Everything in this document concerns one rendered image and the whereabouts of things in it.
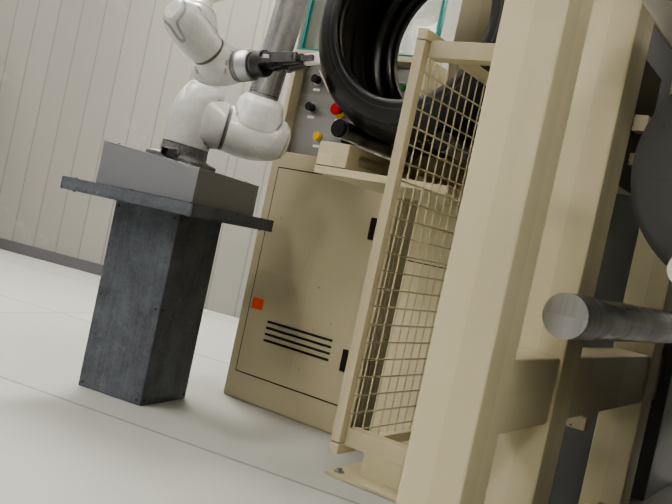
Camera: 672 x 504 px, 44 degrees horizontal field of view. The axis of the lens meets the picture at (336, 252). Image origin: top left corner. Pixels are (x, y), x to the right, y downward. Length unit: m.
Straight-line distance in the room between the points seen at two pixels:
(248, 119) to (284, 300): 0.64
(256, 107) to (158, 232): 0.51
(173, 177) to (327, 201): 0.58
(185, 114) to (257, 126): 0.23
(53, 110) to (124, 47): 0.77
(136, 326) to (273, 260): 0.56
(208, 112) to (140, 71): 3.65
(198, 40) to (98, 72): 4.30
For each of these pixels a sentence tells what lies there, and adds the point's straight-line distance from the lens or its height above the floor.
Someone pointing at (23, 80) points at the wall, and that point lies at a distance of 7.07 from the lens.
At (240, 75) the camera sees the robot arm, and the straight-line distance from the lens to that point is 2.36.
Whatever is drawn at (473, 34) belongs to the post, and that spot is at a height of 1.25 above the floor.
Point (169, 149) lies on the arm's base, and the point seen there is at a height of 0.80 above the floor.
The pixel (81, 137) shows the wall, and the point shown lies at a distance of 6.57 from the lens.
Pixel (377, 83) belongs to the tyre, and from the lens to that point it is 2.31.
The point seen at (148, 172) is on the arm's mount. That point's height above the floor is 0.71.
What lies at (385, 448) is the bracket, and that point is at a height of 0.33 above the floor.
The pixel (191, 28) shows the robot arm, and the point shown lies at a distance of 2.30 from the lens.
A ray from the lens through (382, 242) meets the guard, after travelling 1.33.
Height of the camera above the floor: 0.65
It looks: 1 degrees down
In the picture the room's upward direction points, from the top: 12 degrees clockwise
